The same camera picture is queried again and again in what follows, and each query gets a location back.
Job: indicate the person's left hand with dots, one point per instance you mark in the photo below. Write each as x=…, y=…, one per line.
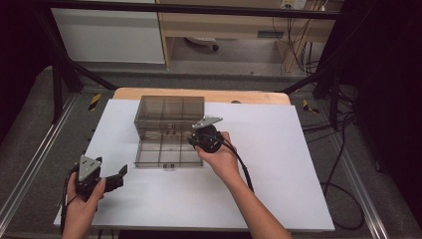
x=81, y=212

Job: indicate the black metal stand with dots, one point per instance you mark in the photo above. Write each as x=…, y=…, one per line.
x=58, y=86
x=333, y=89

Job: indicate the person's right hand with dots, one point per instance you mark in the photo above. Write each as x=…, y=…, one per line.
x=222, y=162

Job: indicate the light wooden desk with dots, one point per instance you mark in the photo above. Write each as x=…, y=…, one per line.
x=232, y=25

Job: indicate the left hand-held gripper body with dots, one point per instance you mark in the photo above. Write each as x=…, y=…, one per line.
x=88, y=169

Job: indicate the smoky acrylic high drawer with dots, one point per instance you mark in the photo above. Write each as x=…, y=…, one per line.
x=156, y=124

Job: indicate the smoky acrylic low drawer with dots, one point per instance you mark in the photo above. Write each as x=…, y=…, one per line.
x=152, y=152

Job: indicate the dark curtain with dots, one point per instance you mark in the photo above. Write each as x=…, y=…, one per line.
x=16, y=59
x=391, y=99

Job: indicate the black metal crossbar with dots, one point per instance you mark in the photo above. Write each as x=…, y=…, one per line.
x=199, y=9

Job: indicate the smoky acrylic drawer box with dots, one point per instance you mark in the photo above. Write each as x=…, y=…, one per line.
x=166, y=108

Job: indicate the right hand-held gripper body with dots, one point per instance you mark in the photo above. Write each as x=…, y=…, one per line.
x=207, y=139

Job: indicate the metal floor rail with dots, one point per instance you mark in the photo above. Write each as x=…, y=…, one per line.
x=361, y=192
x=36, y=159

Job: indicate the light wooden table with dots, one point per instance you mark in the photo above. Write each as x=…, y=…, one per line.
x=232, y=94

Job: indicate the white power strip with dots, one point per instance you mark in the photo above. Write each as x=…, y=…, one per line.
x=293, y=4

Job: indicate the white chair base with caster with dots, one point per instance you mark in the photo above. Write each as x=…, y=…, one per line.
x=202, y=41

